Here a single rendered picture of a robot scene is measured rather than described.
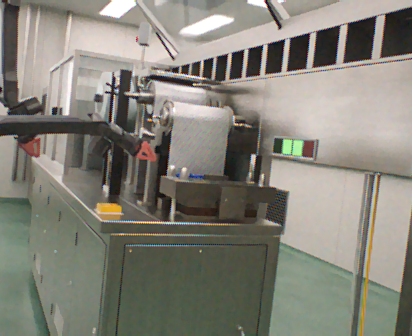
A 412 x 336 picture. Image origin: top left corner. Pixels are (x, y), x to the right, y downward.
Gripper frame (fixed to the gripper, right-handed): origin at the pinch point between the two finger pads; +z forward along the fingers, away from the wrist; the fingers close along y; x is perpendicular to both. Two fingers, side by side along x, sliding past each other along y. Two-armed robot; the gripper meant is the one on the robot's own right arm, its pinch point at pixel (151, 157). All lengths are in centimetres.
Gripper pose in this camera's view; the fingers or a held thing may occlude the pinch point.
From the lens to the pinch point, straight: 176.8
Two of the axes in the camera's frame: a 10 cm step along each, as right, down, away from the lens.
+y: 3.9, 1.0, -9.1
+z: 7.6, 5.2, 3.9
